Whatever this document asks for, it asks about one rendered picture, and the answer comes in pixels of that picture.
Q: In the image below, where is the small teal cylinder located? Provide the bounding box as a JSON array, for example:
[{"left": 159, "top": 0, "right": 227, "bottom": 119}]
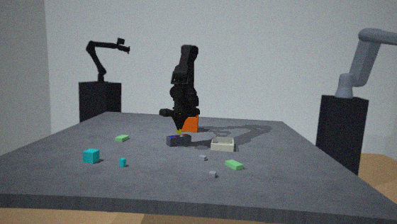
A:
[{"left": 119, "top": 158, "right": 126, "bottom": 167}]

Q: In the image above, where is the teal cube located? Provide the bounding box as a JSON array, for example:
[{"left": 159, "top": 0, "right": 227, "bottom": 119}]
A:
[{"left": 83, "top": 149, "right": 99, "bottom": 164}]

